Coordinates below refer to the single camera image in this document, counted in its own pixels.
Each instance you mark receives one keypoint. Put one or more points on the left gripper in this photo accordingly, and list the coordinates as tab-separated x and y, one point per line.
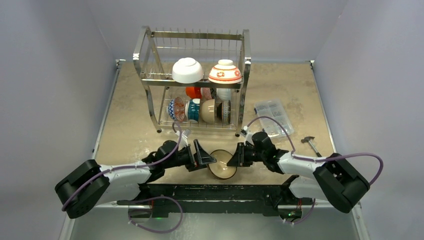
204	158

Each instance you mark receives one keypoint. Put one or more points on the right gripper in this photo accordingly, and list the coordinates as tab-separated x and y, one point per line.
245	155

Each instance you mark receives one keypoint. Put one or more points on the brown-rimmed white bowl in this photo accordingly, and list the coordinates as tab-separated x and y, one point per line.
219	169

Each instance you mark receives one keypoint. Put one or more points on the beige speckled bowl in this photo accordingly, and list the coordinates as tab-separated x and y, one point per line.
207	109

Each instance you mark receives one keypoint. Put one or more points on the red geometric pattern bowl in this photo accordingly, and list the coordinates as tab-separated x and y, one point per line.
177	109

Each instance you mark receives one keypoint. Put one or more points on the steel two-tier dish rack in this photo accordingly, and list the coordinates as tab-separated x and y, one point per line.
157	50

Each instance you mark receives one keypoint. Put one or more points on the red floral pattern bowl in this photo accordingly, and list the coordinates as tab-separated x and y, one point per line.
225	72

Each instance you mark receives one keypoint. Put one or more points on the plain white bowl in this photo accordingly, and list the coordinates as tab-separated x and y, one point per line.
187	70

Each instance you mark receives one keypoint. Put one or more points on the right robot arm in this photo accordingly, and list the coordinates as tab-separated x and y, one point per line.
331	179

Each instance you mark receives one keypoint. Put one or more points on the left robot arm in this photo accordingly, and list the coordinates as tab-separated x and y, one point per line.
92	184

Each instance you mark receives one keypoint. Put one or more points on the clear plastic screw box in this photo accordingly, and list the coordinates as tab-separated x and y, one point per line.
273	109

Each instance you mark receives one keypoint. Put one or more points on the black hex key tool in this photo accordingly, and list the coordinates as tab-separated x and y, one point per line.
309	140

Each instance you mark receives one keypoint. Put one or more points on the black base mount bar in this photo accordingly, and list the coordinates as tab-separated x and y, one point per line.
267	200

